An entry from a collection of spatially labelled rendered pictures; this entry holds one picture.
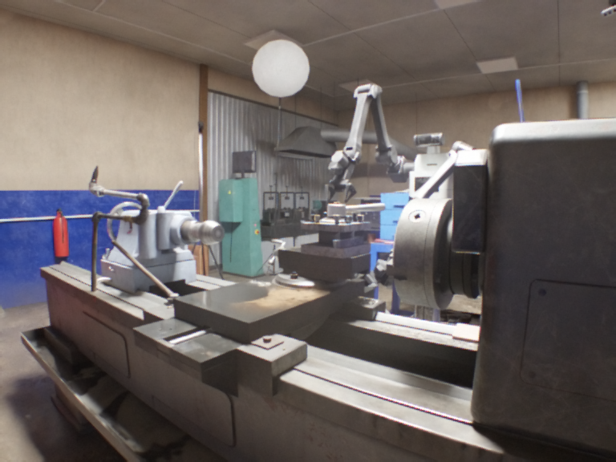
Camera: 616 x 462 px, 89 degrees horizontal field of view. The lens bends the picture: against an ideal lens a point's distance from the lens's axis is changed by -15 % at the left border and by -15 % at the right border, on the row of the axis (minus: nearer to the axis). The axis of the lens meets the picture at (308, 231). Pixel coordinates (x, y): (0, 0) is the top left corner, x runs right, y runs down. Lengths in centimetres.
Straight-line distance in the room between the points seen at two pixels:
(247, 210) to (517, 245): 502
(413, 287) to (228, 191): 480
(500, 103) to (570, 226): 764
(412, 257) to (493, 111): 748
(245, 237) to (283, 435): 473
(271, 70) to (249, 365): 429
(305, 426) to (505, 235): 58
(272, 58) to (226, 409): 431
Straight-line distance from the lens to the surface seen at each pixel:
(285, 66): 483
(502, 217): 58
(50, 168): 505
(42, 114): 511
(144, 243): 148
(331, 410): 77
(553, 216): 58
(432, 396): 77
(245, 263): 556
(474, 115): 822
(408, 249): 76
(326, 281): 117
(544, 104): 809
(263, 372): 82
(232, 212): 540
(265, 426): 97
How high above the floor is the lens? 122
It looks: 5 degrees down
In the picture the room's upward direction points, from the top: straight up
